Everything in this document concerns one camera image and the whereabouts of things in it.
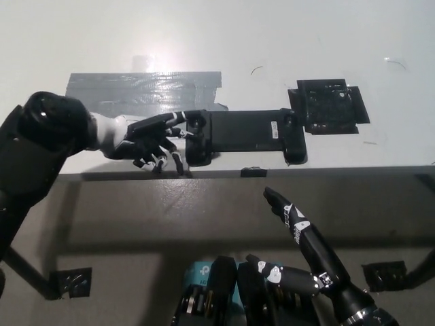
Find grey duct tape patch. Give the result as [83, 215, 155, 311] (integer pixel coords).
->
[65, 71, 230, 124]

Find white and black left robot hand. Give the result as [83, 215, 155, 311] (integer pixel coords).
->
[96, 110, 197, 177]

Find teal cardboard box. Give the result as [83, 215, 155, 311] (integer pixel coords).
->
[184, 261, 246, 308]

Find black floor tape patch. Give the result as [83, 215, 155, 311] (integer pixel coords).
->
[49, 267, 94, 302]
[361, 260, 411, 293]

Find black robot torso blocks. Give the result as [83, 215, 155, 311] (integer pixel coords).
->
[171, 255, 341, 326]

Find black square tape patch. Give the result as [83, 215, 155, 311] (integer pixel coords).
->
[287, 78, 370, 137]

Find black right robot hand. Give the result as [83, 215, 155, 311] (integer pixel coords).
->
[245, 186, 358, 304]

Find black phone game controller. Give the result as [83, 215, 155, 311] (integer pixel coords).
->
[184, 107, 309, 168]

